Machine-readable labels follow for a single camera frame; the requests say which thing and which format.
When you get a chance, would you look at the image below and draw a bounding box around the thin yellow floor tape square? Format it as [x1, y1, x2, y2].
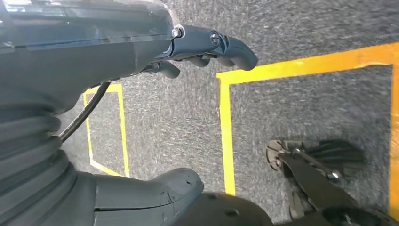
[82, 83, 130, 178]

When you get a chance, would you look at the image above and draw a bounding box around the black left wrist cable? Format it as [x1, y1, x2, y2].
[58, 81, 112, 143]

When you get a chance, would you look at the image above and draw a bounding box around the ribbed grey left arm sleeve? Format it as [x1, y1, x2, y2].
[0, 87, 78, 226]

